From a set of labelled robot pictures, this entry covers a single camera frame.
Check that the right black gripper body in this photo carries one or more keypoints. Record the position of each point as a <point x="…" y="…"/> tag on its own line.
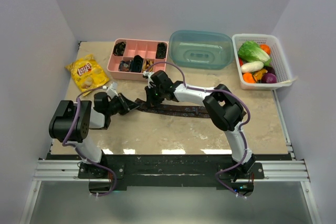
<point x="161" y="91"/>

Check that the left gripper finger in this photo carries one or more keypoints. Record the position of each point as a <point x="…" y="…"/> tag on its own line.
<point x="124" y="111"/>
<point x="126" y="103"/>

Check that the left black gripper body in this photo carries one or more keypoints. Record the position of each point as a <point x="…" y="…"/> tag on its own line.
<point x="117" y="104"/>

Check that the dark brown patterned tie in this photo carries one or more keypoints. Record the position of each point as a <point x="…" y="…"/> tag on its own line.
<point x="173" y="110"/>

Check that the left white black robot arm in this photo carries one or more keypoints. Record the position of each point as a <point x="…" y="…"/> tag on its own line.
<point x="72" y="121"/>

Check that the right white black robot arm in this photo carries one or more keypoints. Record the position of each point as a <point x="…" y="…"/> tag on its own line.
<point x="227" y="112"/>

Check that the rolled yellow tie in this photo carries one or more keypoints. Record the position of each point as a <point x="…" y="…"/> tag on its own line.
<point x="147" y="65"/>

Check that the rolled dark blue tie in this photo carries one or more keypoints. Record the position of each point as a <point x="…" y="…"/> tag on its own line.
<point x="137" y="63"/>

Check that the rolled black tie back right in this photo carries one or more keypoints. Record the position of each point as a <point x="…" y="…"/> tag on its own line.
<point x="161" y="51"/>

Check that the rolled black tie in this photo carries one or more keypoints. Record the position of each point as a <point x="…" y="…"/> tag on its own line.
<point x="161" y="51"/>
<point x="119" y="48"/>

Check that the rolled dark patterned tie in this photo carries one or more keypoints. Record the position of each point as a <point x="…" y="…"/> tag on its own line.
<point x="125" y="66"/>

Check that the yellow Lays chips bag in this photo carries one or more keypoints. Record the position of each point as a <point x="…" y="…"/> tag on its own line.
<point x="87" y="74"/>

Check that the pink divided organizer tray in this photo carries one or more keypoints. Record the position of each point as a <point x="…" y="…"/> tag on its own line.
<point x="145" y="48"/>

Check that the blue transparent plastic bin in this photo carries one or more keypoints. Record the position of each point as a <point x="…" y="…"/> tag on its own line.
<point x="200" y="49"/>

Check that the rolled black tie back left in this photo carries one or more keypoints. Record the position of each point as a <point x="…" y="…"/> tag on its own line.
<point x="119" y="48"/>

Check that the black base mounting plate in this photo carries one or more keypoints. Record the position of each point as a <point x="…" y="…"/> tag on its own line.
<point x="213" y="170"/>

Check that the orange carrot piece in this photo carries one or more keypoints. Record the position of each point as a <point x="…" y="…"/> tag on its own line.
<point x="249" y="78"/>

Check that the white radish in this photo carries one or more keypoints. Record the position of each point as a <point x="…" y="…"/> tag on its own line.
<point x="252" y="67"/>

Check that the green lettuce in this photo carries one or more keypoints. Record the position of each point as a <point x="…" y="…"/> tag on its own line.
<point x="251" y="52"/>

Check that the orange yellow pepper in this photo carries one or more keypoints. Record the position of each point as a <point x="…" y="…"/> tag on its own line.
<point x="257" y="76"/>

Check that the purple onion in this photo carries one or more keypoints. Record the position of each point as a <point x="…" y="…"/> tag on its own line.
<point x="269" y="78"/>

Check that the dark purple eggplant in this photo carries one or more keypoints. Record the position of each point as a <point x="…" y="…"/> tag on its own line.
<point x="270" y="69"/>

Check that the orange fruit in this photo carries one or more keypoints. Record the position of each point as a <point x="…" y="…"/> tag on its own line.
<point x="265" y="48"/>

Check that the white plastic basket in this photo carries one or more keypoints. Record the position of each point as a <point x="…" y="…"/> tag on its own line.
<point x="278" y="61"/>

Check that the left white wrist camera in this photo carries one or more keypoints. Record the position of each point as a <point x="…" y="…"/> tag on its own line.
<point x="112" y="90"/>

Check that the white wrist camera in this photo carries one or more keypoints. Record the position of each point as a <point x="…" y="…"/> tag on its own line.
<point x="148" y="75"/>
<point x="112" y="90"/>

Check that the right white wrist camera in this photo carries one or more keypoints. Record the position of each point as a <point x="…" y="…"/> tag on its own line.
<point x="148" y="75"/>

